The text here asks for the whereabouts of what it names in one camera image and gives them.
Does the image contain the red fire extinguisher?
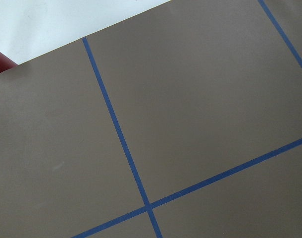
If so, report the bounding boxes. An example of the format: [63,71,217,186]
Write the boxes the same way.
[0,52,17,73]

